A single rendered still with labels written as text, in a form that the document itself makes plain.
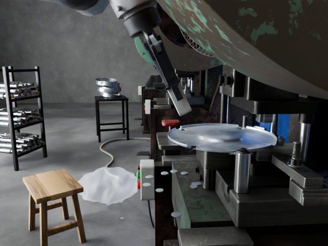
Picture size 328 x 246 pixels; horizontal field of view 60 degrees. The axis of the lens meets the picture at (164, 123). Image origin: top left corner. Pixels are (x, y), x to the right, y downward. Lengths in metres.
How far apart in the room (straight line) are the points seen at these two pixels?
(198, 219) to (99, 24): 6.99
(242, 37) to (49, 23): 7.49
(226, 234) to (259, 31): 0.43
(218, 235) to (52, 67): 7.24
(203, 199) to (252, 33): 0.52
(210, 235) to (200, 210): 0.09
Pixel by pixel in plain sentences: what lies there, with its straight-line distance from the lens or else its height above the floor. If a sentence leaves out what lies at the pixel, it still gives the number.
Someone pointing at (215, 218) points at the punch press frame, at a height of 0.65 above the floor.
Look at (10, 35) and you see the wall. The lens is 8.00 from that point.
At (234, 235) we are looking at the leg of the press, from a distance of 0.63.
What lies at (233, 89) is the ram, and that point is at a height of 0.91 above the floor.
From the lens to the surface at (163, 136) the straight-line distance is 0.79.
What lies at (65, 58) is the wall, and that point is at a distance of 7.58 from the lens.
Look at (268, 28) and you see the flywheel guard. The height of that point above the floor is 1.01.
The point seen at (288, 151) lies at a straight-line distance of 0.79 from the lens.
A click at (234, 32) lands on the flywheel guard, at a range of 0.29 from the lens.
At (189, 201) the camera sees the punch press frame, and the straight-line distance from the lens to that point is 0.73.
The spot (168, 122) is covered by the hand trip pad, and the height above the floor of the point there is 0.76.
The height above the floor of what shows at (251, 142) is 0.78.
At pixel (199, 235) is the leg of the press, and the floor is 0.64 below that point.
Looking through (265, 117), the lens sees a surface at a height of 0.84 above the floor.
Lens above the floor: 0.98
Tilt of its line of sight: 12 degrees down
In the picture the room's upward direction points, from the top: straight up
